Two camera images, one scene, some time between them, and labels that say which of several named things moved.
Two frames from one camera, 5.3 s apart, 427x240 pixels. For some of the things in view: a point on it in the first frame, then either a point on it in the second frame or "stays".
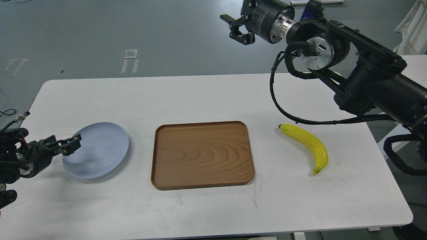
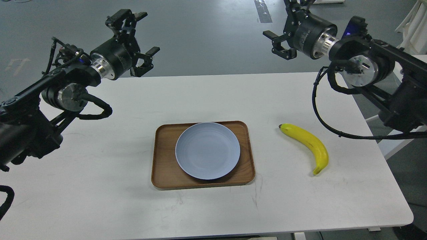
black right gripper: x=272 y=20 to x=308 y=33
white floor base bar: x=323 y=1 stays
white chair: x=414 y=28 stays
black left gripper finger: x=67 y=147 to x=114 y=58
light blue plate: x=104 y=146 to x=207 y=150
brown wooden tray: x=195 y=155 stays
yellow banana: x=309 y=139 stays
